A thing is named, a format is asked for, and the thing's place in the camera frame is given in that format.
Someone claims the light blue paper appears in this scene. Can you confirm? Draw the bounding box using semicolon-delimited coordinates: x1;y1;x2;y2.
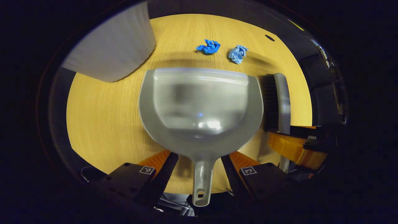
228;45;249;65

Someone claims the small grey broom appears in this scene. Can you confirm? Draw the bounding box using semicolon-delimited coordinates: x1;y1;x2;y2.
261;72;292;173

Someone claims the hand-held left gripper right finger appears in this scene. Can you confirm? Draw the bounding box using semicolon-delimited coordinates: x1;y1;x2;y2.
221;151;299;203

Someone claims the dark blue paper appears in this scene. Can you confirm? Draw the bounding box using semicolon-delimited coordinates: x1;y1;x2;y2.
196;39;221;55

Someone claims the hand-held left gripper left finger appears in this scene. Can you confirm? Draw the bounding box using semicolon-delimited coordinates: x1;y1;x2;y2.
105;150;179;207

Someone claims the white garbage bin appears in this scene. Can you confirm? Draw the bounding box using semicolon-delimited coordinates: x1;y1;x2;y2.
62;1;157;83

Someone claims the grey plastic dustpan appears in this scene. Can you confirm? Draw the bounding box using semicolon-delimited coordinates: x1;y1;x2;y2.
139;67;264;208

